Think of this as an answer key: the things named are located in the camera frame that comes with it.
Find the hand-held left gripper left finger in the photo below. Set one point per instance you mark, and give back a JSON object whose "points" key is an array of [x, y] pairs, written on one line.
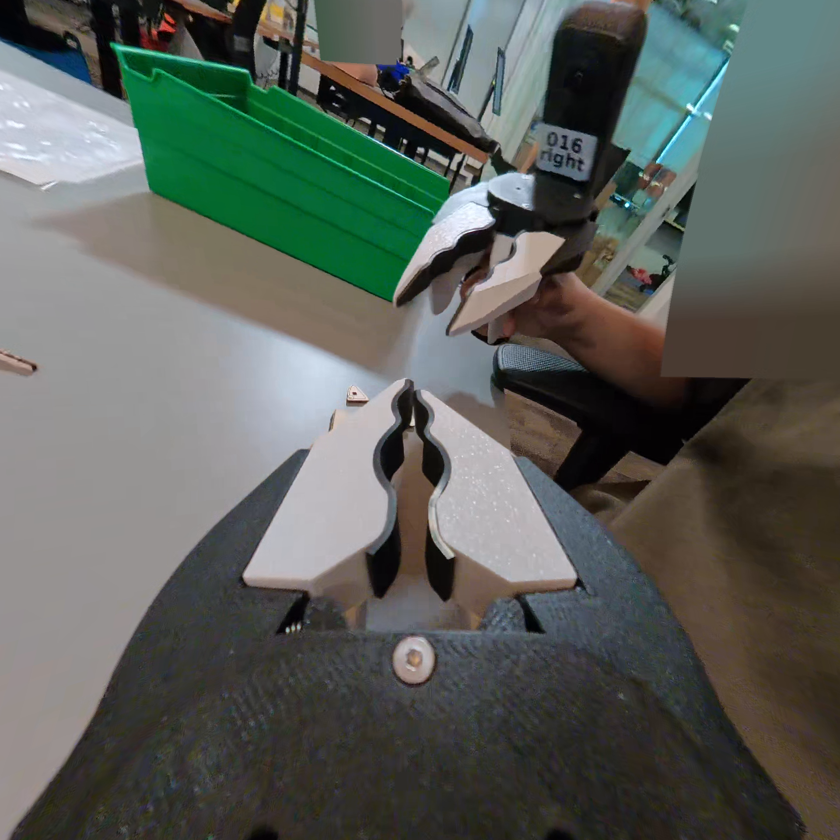
{"points": [[321, 518]]}

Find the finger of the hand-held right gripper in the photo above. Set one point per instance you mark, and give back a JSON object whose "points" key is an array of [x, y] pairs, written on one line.
{"points": [[453, 229], [518, 275]]}

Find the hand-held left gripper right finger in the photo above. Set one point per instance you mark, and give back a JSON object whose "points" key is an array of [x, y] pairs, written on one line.
{"points": [[505, 525]]}

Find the small triangular wooden piece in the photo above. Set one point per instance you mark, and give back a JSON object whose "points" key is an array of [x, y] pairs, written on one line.
{"points": [[338, 420]]}

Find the person's right forearm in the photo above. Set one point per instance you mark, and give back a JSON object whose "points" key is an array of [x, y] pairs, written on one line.
{"points": [[623, 354]]}

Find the grey desk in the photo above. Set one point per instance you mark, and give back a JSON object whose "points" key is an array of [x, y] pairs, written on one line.
{"points": [[164, 394]]}

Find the person's right hand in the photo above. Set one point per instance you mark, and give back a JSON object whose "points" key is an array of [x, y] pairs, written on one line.
{"points": [[558, 308]]}

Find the black office chair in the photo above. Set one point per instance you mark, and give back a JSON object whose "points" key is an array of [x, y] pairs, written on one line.
{"points": [[558, 380]]}

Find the black bag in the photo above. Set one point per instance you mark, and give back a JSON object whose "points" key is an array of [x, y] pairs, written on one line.
{"points": [[446, 111]]}

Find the engraved triangular wooden piece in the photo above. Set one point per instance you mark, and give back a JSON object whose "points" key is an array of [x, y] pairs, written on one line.
{"points": [[352, 399]]}

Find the wooden background table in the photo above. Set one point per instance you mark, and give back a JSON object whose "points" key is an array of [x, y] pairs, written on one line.
{"points": [[367, 88]]}

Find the green plastic bin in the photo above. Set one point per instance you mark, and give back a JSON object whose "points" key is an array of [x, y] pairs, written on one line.
{"points": [[262, 170]]}

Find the person's brown clothing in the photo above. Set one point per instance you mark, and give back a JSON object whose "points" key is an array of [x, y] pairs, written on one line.
{"points": [[754, 558]]}

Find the small wooden stick piece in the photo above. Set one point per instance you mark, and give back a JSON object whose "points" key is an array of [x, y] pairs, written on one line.
{"points": [[16, 362]]}

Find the white paper sheets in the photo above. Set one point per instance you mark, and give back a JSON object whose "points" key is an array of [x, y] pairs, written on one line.
{"points": [[59, 138]]}

